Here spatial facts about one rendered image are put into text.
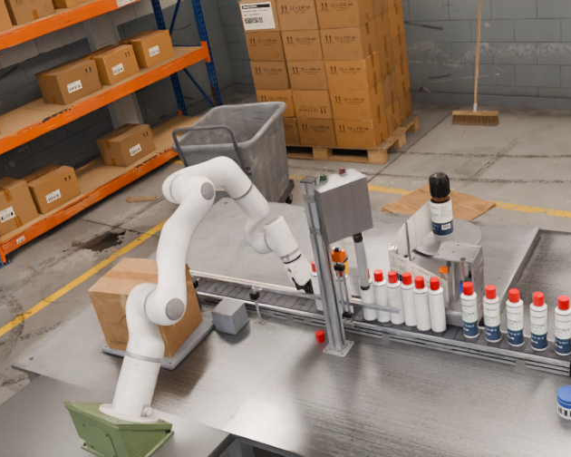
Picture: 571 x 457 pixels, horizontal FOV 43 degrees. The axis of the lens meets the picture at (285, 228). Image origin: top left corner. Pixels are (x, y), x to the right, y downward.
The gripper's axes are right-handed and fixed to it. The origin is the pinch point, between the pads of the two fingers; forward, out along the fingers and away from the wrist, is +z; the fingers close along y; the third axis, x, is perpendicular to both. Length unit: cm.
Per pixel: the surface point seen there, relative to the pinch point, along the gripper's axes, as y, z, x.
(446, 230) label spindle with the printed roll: 57, 12, -31
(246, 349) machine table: -26.3, 5.6, 17.7
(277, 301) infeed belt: -1.3, 0.7, 16.5
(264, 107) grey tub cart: 235, -44, 169
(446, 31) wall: 453, -16, 113
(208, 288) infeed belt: -2, -11, 49
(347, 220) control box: -12, -28, -40
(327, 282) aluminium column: -16.7, -10.4, -24.5
